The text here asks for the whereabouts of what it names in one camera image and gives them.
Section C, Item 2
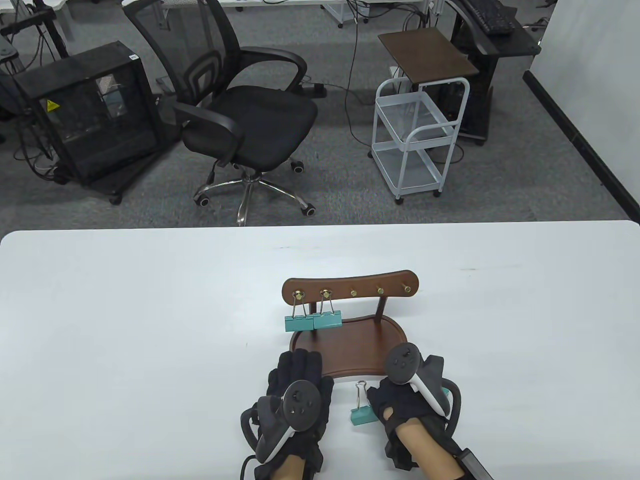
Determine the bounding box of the person's right hand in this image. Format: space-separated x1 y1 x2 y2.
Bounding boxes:
368 377 445 441

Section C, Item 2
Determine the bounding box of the person's left hand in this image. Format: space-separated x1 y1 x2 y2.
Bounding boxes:
266 350 336 469

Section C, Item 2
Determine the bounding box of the teal binder clip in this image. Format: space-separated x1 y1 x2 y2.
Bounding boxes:
284 290 316 333
350 381 373 427
313 289 344 330

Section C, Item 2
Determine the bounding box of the brown wooden key rack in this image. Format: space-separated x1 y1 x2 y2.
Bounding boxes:
281 270 420 384

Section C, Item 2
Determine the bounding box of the person's left forearm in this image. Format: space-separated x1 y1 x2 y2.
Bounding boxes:
272 451 307 480

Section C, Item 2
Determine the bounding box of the person's right forearm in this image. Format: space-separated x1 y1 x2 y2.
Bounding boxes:
397 419 463 480

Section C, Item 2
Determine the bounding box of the grey handheld controller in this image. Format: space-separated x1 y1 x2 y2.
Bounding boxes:
240 380 322 463
384 343 463 437

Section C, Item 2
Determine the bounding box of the black mesh office chair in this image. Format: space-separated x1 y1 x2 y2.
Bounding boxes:
122 0 319 227

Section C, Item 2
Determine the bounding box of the black wheeled platform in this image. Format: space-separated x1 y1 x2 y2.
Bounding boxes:
52 142 182 206

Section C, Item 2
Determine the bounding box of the black computer tower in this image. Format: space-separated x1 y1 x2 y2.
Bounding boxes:
436 81 470 123

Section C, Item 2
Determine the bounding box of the black glass computer case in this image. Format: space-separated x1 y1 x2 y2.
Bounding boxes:
14 41 167 187

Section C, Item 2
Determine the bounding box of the white cart with brown top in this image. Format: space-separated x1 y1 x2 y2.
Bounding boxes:
371 27 481 205

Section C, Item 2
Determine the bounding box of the black standing desk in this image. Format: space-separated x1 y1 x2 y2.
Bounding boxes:
444 0 542 147

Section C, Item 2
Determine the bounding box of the black keyboard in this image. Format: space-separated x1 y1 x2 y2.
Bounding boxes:
459 0 516 36

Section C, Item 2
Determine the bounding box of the white table leg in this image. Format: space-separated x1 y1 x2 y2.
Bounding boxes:
49 0 76 43

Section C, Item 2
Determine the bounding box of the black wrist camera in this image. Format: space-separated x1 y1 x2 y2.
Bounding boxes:
384 437 420 471

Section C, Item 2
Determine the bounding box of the black forearm strap pack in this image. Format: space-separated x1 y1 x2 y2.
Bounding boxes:
456 449 495 480

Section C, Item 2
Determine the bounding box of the black floor cable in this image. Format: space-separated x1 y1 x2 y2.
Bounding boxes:
345 20 375 148

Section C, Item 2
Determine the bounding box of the floor cable bundle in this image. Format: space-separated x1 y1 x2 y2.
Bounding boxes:
10 112 63 183

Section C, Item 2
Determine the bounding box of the white desk frame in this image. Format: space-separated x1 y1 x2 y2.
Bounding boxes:
320 0 373 29

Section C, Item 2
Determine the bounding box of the black desk frame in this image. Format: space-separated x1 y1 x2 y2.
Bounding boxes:
0 0 71 61

